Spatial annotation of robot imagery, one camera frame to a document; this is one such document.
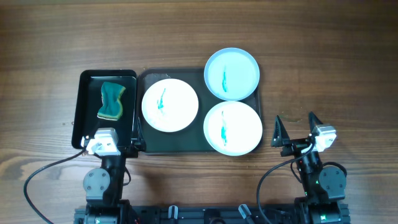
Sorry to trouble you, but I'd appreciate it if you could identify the green yellow sponge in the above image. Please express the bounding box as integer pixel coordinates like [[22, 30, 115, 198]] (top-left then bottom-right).
[[97, 82, 126, 121]]

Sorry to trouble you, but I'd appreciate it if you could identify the small black water tray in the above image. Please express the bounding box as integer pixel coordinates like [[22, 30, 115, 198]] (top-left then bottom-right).
[[72, 70, 137, 149]]

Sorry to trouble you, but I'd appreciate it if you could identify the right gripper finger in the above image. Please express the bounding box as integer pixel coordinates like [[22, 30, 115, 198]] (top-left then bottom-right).
[[271, 115, 290, 144], [308, 111, 323, 128]]

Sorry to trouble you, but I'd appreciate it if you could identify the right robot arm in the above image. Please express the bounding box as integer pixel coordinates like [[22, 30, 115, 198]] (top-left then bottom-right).
[[271, 112, 351, 224]]

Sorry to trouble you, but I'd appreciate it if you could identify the white plate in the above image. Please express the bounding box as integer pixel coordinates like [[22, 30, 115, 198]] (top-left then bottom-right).
[[141, 78, 199, 133], [203, 101, 263, 156], [204, 47, 260, 101]]

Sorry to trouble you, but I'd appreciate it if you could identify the right black cable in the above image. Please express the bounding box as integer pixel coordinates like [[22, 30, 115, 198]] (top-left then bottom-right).
[[256, 142, 315, 224]]

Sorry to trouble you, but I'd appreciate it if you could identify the large black serving tray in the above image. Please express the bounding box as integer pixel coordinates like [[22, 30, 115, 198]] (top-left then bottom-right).
[[136, 67, 264, 156]]

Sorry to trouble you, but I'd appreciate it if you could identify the black cable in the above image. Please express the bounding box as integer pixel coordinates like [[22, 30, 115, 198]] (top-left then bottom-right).
[[23, 148, 88, 224], [256, 142, 315, 224]]

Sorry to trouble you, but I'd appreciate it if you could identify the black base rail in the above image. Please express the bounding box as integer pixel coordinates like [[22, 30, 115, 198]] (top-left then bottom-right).
[[73, 203, 351, 224]]

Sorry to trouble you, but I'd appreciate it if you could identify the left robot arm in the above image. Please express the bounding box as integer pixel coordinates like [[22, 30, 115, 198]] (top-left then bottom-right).
[[73, 119, 146, 224]]

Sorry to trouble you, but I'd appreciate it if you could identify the left black cable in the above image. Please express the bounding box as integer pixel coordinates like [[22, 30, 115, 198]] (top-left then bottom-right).
[[23, 148, 88, 224]]

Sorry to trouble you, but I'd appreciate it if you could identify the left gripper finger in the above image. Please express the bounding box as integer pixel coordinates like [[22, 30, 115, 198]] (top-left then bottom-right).
[[84, 121, 100, 139], [132, 116, 144, 142]]

